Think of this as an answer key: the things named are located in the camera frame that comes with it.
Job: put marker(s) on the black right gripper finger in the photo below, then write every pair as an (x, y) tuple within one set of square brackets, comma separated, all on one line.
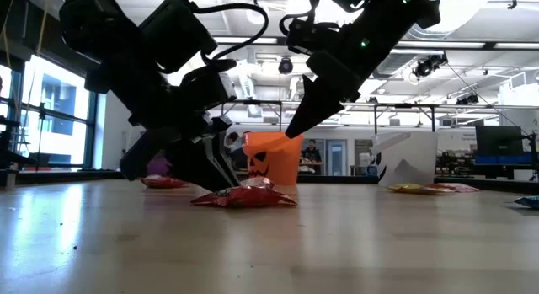
[(316, 104), (320, 120)]

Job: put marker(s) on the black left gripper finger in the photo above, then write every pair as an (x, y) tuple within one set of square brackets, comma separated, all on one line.
[(229, 159), (198, 167)]

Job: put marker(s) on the red Skittles candy bag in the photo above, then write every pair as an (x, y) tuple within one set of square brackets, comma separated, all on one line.
[(457, 187), (162, 183), (244, 198)]

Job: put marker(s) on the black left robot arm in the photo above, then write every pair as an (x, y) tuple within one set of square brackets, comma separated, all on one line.
[(101, 24)]

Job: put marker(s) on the yellow Sour Patch candy bag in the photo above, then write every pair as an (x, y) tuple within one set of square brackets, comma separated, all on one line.
[(410, 188)]

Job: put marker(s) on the blue white candy bar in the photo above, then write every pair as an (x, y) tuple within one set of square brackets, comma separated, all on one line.
[(529, 202)]

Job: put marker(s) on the person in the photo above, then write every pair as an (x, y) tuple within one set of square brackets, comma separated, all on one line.
[(233, 142), (311, 151)]

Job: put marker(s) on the purple Halloween face bucket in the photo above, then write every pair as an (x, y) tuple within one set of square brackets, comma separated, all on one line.
[(159, 165)]

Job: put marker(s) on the orange pumpkin face bucket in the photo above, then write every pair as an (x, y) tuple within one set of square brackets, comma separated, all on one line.
[(280, 159)]

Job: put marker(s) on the black track spotlights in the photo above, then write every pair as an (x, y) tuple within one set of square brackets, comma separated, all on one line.
[(467, 99), (429, 65)]

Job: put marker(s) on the white ghost face bucket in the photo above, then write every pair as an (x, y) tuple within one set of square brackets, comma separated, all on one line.
[(412, 159)]

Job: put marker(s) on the dark framed window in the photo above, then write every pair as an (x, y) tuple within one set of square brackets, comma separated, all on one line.
[(59, 100)]

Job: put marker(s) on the black tripod stand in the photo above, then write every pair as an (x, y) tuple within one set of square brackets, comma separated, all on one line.
[(534, 155), (41, 129)]

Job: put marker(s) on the cluttered equipment shelf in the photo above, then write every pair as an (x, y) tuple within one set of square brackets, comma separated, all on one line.
[(455, 163)]

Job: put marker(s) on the black monitor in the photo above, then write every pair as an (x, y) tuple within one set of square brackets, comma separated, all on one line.
[(499, 140)]

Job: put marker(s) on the blue storage bin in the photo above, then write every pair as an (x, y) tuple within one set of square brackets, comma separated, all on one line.
[(501, 159)]

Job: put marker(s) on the black metal rack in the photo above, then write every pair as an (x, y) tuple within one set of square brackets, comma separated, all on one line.
[(6, 159)]

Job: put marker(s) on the black ceiling dome camera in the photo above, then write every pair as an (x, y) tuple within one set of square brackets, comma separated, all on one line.
[(285, 65)]

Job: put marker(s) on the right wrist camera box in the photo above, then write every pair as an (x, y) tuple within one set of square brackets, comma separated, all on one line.
[(311, 35)]

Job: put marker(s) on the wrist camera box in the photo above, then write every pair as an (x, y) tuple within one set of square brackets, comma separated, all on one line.
[(227, 87), (311, 35)]

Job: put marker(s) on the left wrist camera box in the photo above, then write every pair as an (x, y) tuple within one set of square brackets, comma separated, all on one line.
[(227, 87)]

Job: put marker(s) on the black overhead rig frame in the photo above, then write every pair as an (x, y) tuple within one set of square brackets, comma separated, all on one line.
[(404, 105), (261, 102)]

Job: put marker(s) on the long ceiling light rail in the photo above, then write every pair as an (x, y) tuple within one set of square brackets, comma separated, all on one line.
[(442, 44)]

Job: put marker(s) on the black aluminium table frame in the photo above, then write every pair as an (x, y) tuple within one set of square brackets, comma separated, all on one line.
[(63, 177)]

